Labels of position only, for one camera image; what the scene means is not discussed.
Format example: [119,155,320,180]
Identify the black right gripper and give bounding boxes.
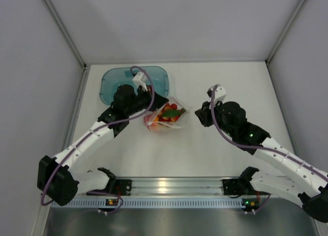
[195,98,236,138]

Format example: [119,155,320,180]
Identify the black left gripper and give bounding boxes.
[125,85,169,117]

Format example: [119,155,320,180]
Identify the fake food pieces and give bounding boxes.
[145,102,187,131]

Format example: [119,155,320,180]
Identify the clear zip top bag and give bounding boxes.
[142,96,190,132]

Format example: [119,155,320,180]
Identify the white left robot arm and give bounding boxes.
[37,84,169,206]

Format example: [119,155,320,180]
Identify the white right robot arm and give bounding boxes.
[195,101,327,223]

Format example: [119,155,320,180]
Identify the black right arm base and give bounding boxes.
[222,179,254,197]

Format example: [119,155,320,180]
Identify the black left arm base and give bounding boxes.
[87,179,132,196]

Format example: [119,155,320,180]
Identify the teal plastic bin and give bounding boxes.
[99,66,170,105]

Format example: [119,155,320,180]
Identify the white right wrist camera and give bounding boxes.
[207,84,227,104]

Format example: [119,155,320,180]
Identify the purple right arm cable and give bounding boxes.
[210,86,328,182]

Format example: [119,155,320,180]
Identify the aluminium mounting rail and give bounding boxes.
[40,176,259,197]

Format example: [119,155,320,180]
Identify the grey slotted cable duct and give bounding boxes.
[63,197,258,209]

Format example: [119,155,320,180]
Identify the aluminium frame post left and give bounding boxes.
[42,0,87,69]

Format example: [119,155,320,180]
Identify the aluminium frame post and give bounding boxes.
[42,0,87,69]
[265,0,309,65]

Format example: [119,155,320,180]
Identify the aluminium frame post right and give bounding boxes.
[265,0,309,65]

